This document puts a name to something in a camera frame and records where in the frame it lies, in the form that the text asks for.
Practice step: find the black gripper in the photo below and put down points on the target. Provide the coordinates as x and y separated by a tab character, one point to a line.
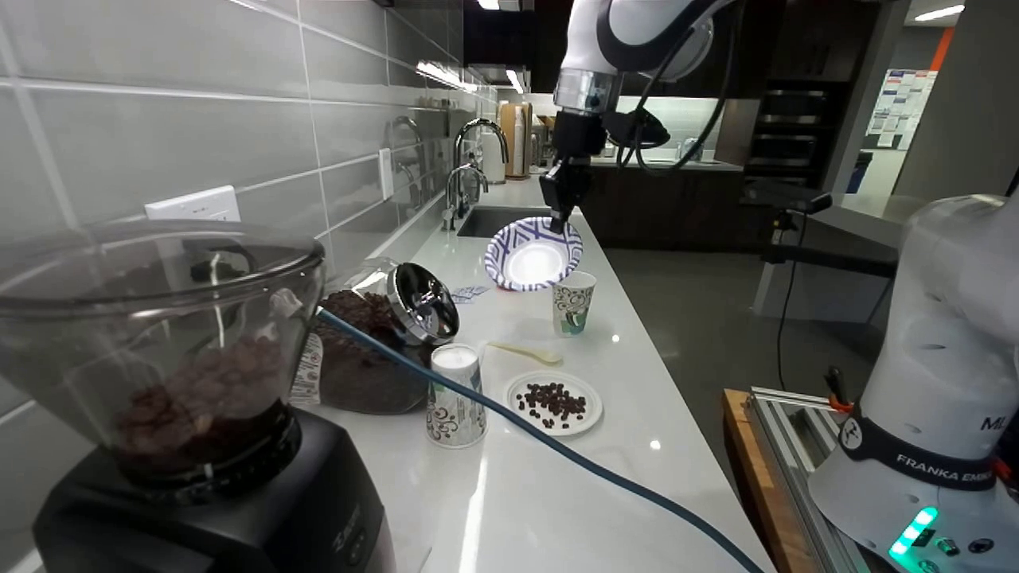
576	139

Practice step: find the blue patterned plate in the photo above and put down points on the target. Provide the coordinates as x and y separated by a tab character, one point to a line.
530	255

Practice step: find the coffee beans pile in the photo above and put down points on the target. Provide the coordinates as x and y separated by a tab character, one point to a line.
552	405

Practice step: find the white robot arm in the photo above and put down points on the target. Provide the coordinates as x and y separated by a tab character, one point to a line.
608	41

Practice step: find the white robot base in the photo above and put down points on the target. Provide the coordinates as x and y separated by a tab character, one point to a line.
914	474

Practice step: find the white plain plate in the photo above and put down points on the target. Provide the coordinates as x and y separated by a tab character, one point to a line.
576	386

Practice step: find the patterned paper cup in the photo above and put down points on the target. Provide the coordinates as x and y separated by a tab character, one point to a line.
572	301

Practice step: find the kitchen sink basin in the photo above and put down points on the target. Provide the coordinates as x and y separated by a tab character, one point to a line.
489	220

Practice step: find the chrome sink faucet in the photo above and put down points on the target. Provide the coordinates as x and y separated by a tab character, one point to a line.
466	183

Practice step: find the wooden spoon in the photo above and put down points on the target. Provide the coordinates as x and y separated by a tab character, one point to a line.
544	359

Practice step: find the dark canister with metal lid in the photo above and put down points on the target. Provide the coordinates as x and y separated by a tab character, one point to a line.
403	307

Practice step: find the small patterned white cup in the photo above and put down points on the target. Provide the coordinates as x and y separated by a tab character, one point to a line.
453	418

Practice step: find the black coffee grinder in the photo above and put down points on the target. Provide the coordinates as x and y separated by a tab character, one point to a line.
172	349

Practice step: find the white wall outlet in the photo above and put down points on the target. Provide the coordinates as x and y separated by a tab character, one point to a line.
198	204

